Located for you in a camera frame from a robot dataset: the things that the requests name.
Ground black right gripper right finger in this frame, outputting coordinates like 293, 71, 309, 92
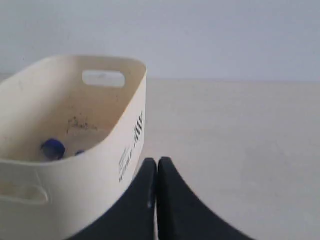
157, 157, 251, 240

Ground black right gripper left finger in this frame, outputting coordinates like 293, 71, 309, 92
70, 158, 157, 240

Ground blue-capped tube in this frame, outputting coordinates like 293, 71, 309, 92
40, 138, 66, 161

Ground white plastic bin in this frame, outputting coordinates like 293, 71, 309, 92
0, 55, 147, 240

